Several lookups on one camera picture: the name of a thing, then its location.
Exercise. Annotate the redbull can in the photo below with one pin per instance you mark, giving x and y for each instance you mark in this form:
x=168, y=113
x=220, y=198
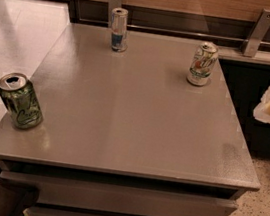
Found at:
x=118, y=29

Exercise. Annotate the green soda can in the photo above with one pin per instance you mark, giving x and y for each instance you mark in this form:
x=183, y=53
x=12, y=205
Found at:
x=19, y=97

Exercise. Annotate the right metal wall bracket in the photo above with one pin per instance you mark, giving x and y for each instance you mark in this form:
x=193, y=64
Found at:
x=259, y=30

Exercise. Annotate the left metal wall bracket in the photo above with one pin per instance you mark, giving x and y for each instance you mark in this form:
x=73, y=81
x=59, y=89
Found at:
x=111, y=5

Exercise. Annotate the grey drawer cabinet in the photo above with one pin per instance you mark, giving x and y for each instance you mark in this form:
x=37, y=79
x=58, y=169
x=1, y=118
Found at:
x=125, y=134

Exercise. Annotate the white 7up can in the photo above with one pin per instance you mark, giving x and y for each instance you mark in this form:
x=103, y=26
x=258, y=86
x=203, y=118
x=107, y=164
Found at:
x=206, y=55

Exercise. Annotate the metal wall bracket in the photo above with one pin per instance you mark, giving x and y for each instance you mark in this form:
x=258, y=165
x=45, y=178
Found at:
x=259, y=30
x=111, y=5

